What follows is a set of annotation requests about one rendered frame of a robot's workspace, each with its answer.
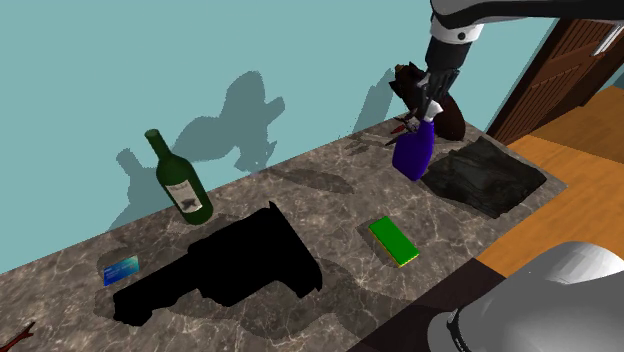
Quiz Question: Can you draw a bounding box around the green and yellow sponge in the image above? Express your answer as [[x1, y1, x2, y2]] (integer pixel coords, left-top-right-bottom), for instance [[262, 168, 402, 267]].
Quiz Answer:
[[367, 215, 421, 269]]

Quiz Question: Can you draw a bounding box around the blue spray bottle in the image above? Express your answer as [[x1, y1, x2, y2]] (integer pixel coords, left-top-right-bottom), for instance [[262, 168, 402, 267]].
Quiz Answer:
[[391, 102, 444, 183]]

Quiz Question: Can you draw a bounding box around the black folded cloth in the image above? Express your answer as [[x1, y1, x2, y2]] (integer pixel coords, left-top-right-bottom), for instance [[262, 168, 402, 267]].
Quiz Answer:
[[420, 135, 548, 220]]

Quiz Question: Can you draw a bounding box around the brown wooden door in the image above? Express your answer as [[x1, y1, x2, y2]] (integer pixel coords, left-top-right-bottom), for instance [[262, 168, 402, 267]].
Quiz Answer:
[[486, 17, 624, 147]]

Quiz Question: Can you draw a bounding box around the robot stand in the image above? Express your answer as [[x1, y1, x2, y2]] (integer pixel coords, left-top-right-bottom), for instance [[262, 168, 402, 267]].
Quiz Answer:
[[346, 257, 509, 352]]

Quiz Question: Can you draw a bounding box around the green wine bottle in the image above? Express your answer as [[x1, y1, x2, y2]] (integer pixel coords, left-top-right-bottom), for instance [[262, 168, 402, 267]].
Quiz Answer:
[[144, 128, 215, 226]]

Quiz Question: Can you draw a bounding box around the blue card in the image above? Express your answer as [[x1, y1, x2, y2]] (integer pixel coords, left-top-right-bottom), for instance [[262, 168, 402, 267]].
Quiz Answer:
[[102, 254, 142, 288]]

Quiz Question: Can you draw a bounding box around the red-brown twig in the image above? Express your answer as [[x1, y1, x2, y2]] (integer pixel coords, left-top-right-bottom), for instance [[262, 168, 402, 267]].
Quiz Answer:
[[0, 320, 37, 349]]

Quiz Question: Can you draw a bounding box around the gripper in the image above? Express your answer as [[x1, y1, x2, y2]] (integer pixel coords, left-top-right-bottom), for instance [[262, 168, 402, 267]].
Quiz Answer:
[[416, 36, 473, 118]]

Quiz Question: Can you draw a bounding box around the red-handled tool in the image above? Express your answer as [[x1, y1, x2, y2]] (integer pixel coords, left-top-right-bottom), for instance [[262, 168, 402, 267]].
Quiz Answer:
[[384, 111, 420, 147]]

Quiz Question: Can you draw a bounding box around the dark brown figure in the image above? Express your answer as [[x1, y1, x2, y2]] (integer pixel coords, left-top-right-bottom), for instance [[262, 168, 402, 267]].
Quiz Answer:
[[388, 61, 467, 143]]

